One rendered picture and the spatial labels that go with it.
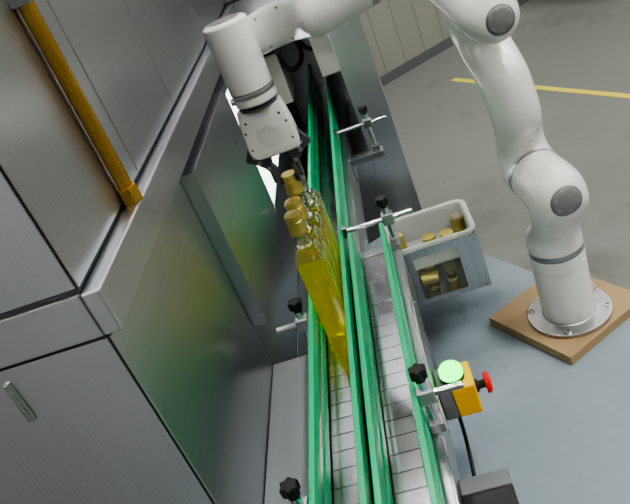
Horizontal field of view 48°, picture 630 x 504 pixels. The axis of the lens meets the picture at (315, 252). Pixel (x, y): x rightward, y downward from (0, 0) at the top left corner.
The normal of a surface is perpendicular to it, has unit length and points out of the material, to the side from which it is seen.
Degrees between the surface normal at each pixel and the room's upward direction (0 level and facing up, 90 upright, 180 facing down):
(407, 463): 0
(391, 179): 90
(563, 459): 0
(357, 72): 90
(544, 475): 0
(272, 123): 89
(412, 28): 90
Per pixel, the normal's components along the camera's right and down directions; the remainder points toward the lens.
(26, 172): 0.94, -0.30
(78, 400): 0.01, 0.50
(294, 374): -0.34, -0.81
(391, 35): 0.51, 0.26
